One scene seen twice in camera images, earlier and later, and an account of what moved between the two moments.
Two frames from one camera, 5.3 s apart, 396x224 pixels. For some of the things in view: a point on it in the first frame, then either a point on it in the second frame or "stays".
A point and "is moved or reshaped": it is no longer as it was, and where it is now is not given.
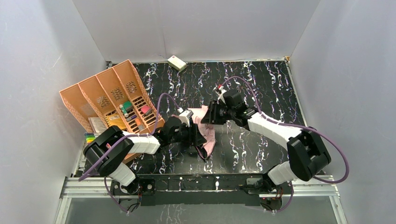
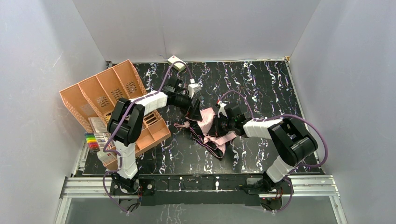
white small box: [176, 63] stays
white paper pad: [97, 125] stays
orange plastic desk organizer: [116, 97] stays
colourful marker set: [90, 137] stays
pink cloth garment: [207, 130] is moved or reshaped
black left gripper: [196, 136] to [194, 107]
